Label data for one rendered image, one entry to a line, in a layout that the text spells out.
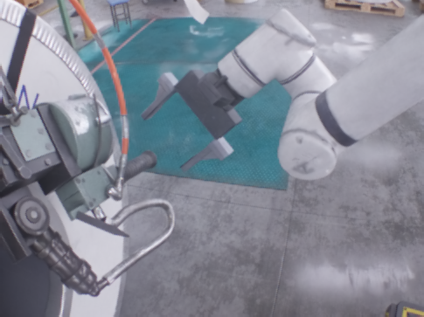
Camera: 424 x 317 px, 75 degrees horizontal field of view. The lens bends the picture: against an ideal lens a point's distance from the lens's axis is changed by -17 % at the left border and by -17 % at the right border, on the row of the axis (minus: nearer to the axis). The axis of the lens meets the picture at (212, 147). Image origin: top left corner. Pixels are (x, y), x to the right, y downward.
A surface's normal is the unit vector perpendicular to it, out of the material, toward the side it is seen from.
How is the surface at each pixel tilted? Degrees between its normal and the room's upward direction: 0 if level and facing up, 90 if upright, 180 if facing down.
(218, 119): 65
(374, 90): 73
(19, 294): 27
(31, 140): 58
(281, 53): 78
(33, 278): 43
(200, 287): 0
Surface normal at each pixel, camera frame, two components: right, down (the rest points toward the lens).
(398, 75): -0.64, 0.29
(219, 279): -0.08, -0.76
